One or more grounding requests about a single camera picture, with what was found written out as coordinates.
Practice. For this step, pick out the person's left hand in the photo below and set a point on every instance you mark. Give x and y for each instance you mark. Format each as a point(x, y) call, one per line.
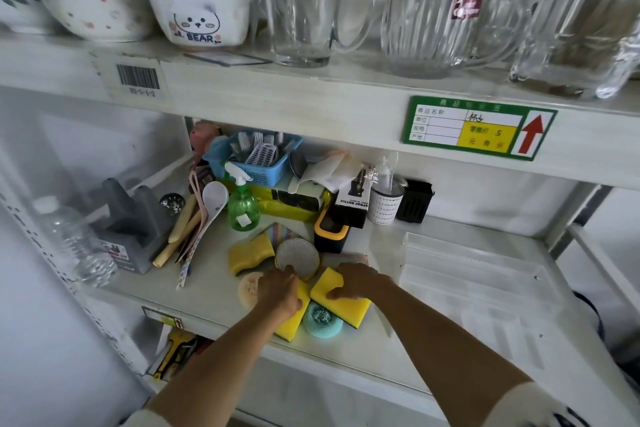
point(277, 294)

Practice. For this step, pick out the person's right hand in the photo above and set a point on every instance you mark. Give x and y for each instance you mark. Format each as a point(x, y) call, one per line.
point(362, 281)

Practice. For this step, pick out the person's left fingers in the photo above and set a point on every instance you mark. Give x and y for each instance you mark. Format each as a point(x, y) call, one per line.
point(286, 275)

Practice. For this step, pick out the person's right thumb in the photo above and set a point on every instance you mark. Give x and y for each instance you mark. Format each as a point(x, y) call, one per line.
point(336, 295)

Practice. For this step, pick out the yellow sponge with green pad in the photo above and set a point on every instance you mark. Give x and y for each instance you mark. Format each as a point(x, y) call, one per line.
point(345, 309)
point(250, 254)
point(294, 326)

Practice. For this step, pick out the person's left forearm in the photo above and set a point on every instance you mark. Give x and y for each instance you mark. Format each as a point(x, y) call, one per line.
point(225, 371)

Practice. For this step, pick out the person's right forearm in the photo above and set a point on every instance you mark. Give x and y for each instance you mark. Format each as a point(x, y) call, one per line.
point(450, 356)

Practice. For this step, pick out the round steel mesh scrubber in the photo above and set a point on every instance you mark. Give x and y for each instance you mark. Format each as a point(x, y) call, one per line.
point(297, 256)

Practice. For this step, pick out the teal mesh scrubber ball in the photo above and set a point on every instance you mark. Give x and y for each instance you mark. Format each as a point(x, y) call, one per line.
point(322, 321)

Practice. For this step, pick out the pink woven dish cloth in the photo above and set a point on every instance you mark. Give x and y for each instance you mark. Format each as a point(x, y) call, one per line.
point(350, 260)

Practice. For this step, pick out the round beige loofah pad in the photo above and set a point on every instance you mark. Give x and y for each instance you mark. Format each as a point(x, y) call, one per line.
point(247, 289)

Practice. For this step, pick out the striped dish cloth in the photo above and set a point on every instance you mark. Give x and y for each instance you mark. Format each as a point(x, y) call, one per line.
point(280, 234)

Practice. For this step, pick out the yellow and black dispenser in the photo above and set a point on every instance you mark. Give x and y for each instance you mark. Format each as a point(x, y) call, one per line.
point(332, 231)

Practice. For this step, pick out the yellow and black packet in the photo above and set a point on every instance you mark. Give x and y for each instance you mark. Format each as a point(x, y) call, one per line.
point(295, 204)

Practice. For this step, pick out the green spray bottle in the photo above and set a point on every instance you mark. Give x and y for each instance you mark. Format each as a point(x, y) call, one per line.
point(242, 209)

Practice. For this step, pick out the black and white spray box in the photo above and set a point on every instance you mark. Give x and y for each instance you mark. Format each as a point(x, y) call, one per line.
point(352, 201)

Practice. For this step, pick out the patterned plastic spoon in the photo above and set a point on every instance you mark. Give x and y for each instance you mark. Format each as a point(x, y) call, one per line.
point(186, 266)

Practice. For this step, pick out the white ceramic spoon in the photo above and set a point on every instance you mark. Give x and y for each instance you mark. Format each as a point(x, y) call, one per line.
point(212, 201)

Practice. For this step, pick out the white dotted cup in wrap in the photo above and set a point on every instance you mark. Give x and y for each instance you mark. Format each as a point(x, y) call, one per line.
point(385, 201)

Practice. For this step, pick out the white plastic bagged item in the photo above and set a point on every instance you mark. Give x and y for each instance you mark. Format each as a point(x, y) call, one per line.
point(325, 171)

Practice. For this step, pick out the blue plastic basket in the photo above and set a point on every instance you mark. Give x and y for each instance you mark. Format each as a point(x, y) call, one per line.
point(250, 169)

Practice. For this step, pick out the beige wooden spatula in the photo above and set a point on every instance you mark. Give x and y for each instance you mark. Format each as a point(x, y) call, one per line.
point(177, 231)

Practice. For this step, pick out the black slotted plastic holder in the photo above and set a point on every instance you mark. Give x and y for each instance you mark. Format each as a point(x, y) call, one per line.
point(415, 201)

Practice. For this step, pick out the small shelf edge label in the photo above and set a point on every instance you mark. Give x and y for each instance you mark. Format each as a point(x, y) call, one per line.
point(162, 317)

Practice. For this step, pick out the bundle of white brushes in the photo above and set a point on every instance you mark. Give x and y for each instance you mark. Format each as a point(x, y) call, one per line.
point(260, 146)

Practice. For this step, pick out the yellow packaged goods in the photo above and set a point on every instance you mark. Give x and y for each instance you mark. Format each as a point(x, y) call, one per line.
point(175, 351)

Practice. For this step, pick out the steel sink strainer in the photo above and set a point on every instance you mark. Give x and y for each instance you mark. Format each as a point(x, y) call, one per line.
point(171, 202)

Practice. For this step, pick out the clear plastic tray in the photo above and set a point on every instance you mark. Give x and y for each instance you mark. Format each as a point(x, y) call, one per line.
point(475, 271)

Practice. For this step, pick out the grey plastic holder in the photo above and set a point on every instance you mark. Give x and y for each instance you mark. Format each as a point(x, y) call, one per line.
point(132, 226)

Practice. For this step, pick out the pink plastic item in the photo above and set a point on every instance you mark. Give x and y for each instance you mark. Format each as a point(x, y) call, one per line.
point(204, 134)

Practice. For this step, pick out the white shelf unit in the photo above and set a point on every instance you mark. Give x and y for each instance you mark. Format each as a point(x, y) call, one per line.
point(325, 91)

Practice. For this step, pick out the clear plastic water bottle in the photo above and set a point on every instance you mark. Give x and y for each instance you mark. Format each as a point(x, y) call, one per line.
point(75, 241)

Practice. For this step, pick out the green price label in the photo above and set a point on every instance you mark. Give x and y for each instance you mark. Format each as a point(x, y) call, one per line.
point(475, 126)

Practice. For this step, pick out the white sleeve cuff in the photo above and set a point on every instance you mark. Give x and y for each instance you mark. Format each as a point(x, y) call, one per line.
point(540, 406)

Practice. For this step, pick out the white barcode label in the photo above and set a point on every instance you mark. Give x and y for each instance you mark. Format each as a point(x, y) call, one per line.
point(135, 79)

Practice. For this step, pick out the white bowl with bear face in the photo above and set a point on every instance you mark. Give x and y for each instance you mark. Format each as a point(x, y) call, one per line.
point(200, 16)

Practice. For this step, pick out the tall clear glass pitcher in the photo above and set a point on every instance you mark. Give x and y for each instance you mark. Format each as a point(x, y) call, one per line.
point(305, 1)

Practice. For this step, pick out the ribbed glass pitcher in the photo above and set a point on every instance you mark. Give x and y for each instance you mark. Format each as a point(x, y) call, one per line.
point(435, 21)

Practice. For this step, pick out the white bowl with pink dots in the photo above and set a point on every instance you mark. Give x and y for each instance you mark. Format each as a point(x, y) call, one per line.
point(95, 6)

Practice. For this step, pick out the large fluted glass pitcher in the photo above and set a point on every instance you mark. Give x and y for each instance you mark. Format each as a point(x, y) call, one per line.
point(575, 26)

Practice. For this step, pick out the white bowl with leaf print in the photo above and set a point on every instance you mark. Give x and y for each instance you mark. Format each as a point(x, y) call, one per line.
point(20, 6)

